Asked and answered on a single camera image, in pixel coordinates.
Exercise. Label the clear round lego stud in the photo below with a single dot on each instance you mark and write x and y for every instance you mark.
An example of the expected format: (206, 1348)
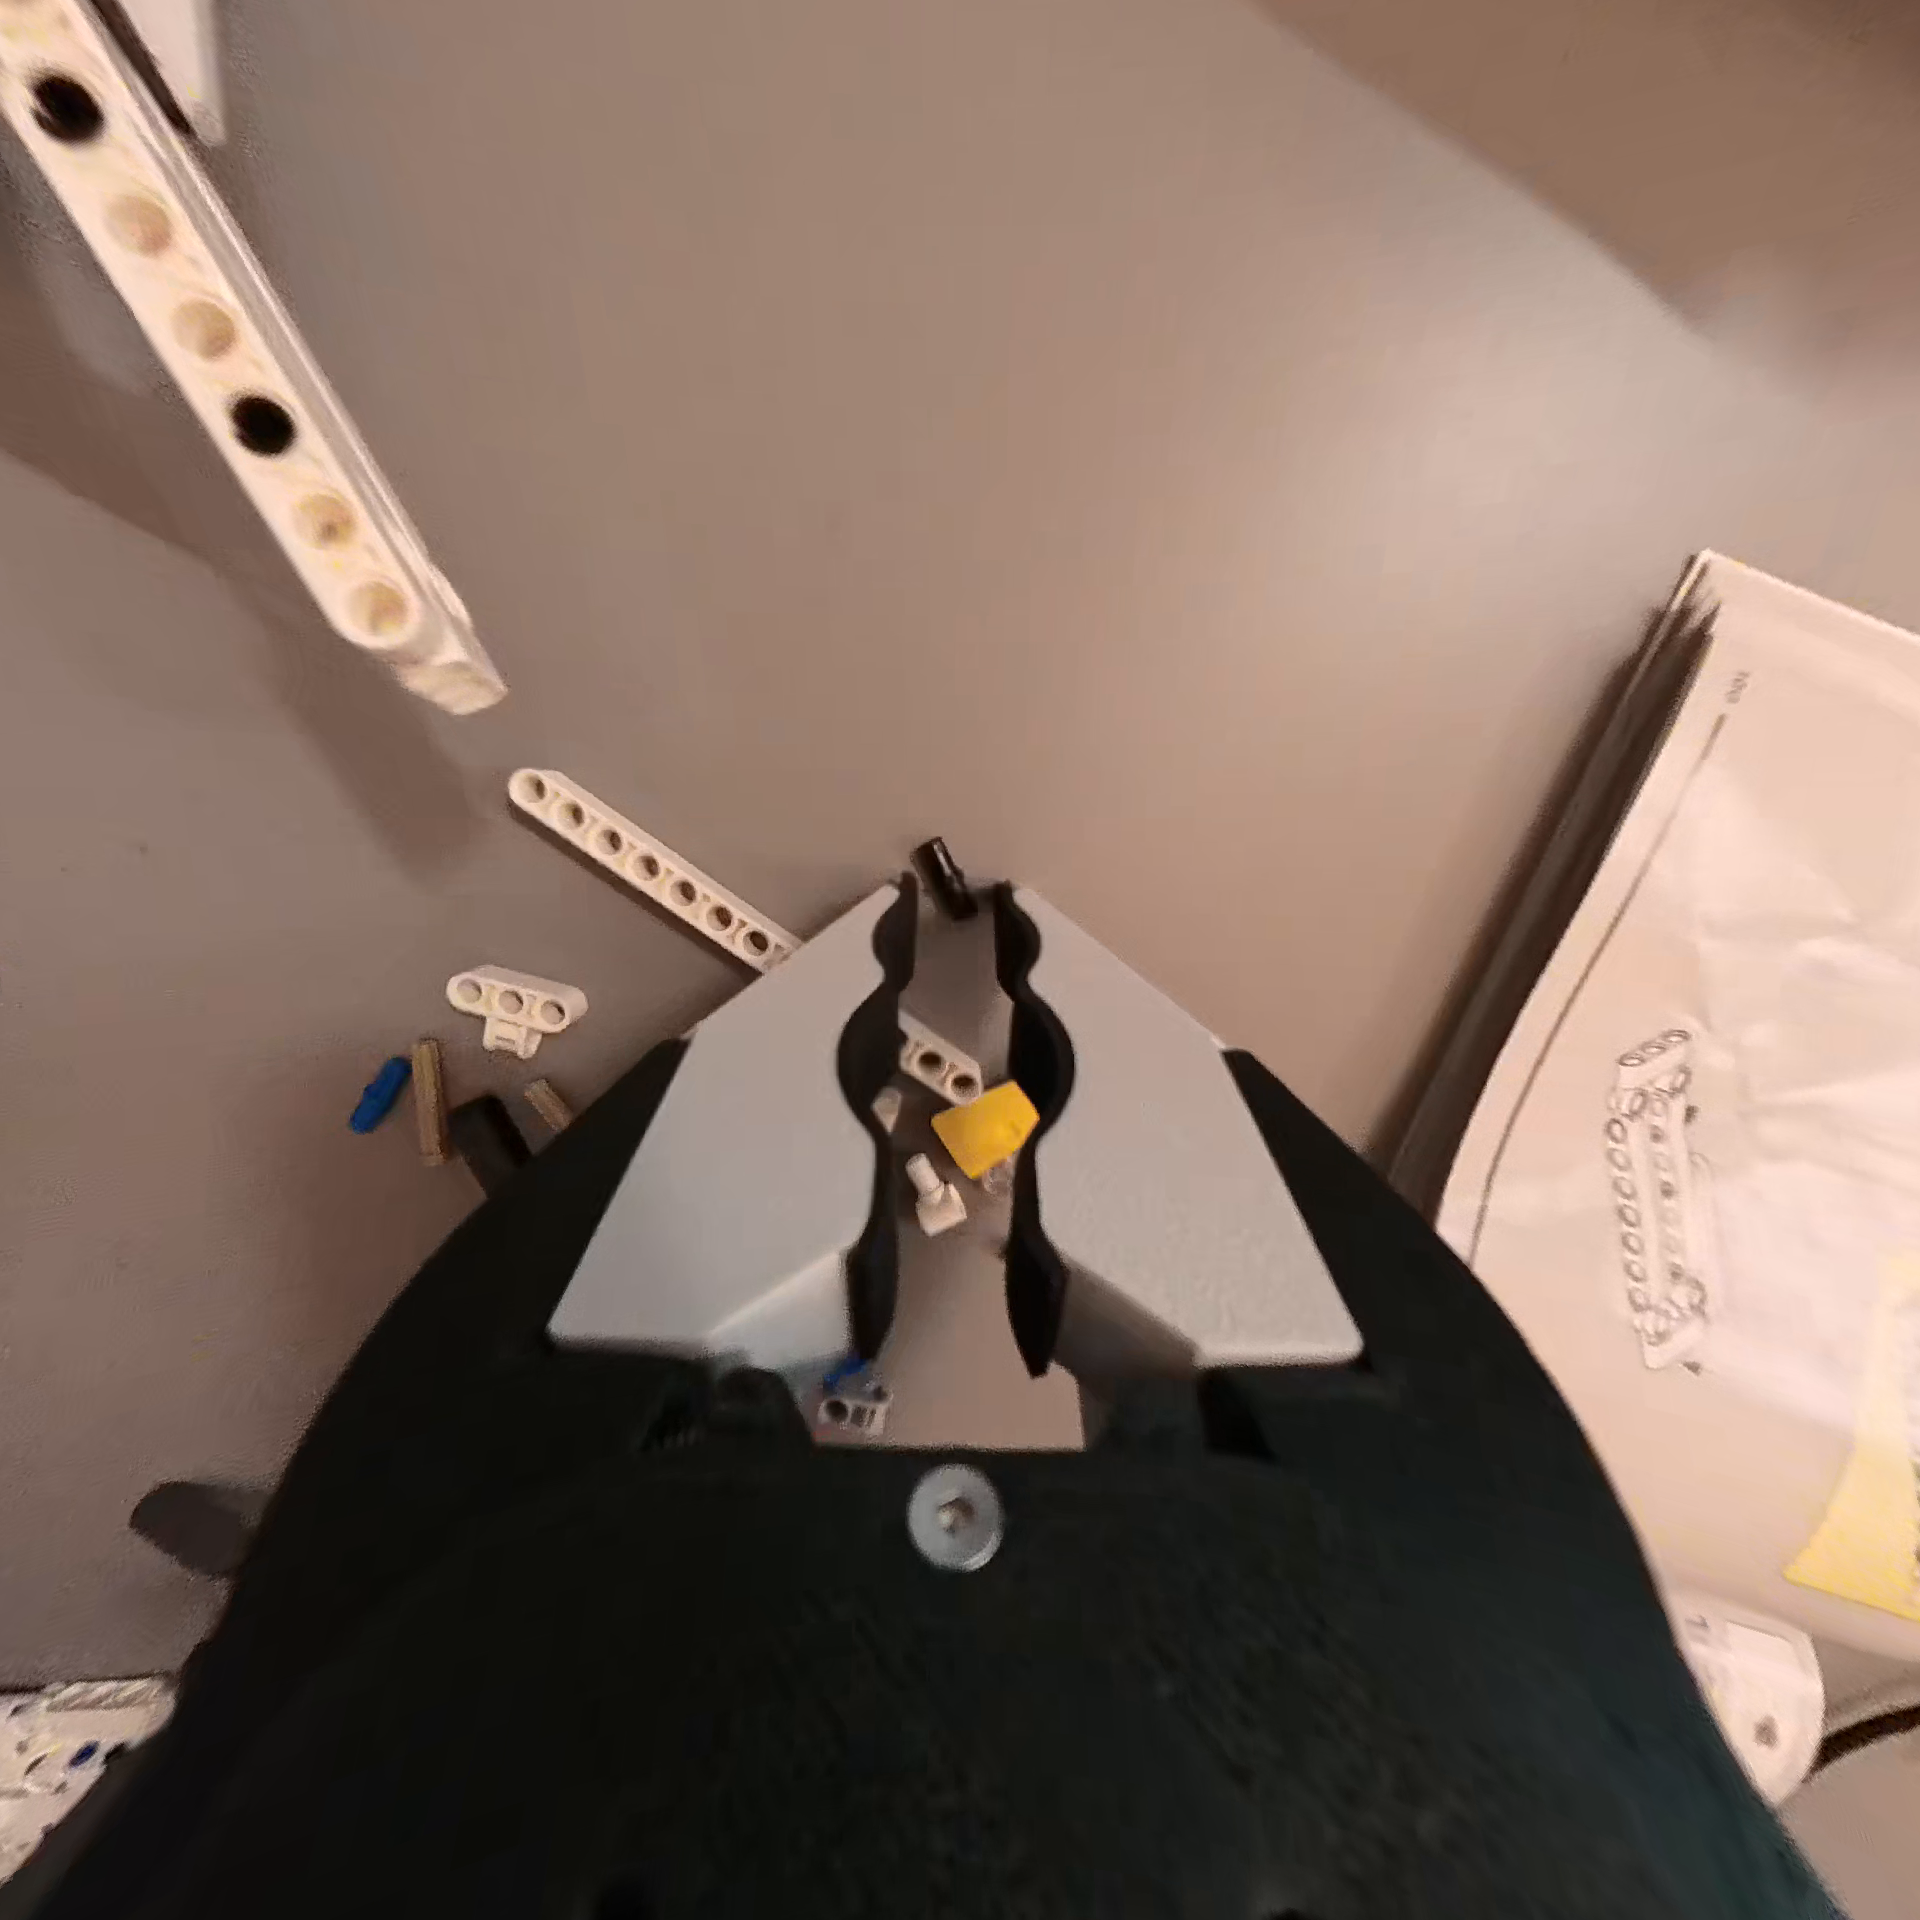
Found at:
(999, 1186)

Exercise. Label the lego helicopter model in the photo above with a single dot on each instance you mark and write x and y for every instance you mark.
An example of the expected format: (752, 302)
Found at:
(75, 1740)

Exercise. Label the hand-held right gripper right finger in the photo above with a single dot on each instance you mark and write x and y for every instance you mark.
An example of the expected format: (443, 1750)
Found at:
(1186, 1200)

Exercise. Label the white T-shaped lego piece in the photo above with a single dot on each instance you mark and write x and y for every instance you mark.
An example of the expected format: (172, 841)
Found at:
(517, 1030)

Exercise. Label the white bent lego liftarm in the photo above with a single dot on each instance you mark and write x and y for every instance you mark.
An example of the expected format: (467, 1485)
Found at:
(923, 1049)

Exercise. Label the short white lego beam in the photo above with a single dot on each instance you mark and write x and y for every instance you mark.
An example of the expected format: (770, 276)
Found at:
(293, 471)

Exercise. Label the lego instruction booklet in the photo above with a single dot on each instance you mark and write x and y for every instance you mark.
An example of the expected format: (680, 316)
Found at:
(1771, 974)

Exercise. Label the black lego pin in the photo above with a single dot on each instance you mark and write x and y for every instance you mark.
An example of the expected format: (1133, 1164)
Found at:
(938, 870)

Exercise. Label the long white lego beam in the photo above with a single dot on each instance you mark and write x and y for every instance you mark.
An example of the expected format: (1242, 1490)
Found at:
(662, 885)

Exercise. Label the black lego beam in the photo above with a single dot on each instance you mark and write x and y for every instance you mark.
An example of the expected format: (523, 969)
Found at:
(488, 1143)

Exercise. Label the yellow lego piece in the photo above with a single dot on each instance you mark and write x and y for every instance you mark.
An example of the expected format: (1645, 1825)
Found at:
(984, 1129)

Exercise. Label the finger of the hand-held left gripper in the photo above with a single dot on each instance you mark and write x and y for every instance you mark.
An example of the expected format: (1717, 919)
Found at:
(188, 60)

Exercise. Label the grey lego connector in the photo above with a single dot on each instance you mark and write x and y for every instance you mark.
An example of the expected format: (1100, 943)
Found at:
(854, 1409)

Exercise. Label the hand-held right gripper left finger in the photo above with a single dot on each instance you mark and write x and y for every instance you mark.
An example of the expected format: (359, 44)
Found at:
(721, 1200)

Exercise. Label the tan lego axle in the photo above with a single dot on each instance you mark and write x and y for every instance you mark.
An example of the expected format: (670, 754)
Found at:
(549, 1106)
(432, 1101)

